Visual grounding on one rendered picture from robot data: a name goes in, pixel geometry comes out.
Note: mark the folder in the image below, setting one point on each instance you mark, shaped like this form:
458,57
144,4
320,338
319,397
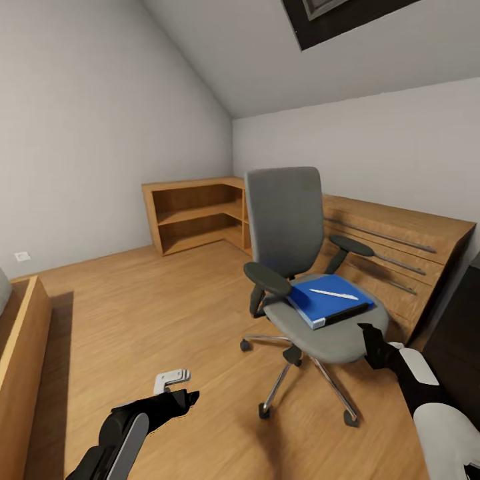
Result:
319,309

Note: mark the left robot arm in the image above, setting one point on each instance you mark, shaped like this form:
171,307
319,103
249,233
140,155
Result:
125,429

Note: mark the pen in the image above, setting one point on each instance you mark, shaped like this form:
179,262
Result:
334,294

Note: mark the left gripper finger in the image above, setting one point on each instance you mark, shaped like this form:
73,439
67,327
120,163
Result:
192,398

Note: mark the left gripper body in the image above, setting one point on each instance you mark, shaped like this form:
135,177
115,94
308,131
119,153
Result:
173,404

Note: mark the swivel chair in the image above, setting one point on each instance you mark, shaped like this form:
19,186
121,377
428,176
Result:
285,215

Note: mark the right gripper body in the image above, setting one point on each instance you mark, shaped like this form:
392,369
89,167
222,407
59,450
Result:
374,341

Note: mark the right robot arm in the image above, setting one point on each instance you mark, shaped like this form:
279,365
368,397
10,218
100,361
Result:
449,440

